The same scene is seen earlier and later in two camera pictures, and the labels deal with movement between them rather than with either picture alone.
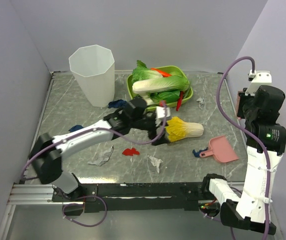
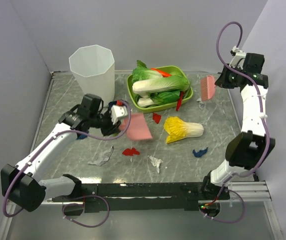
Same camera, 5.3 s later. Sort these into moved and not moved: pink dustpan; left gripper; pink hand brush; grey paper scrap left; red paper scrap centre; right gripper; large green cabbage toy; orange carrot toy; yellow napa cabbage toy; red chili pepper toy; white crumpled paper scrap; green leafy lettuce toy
Moved: right gripper; pink dustpan; left gripper; pink hand brush
Not moved: grey paper scrap left; orange carrot toy; red paper scrap centre; large green cabbage toy; white crumpled paper scrap; green leafy lettuce toy; yellow napa cabbage toy; red chili pepper toy
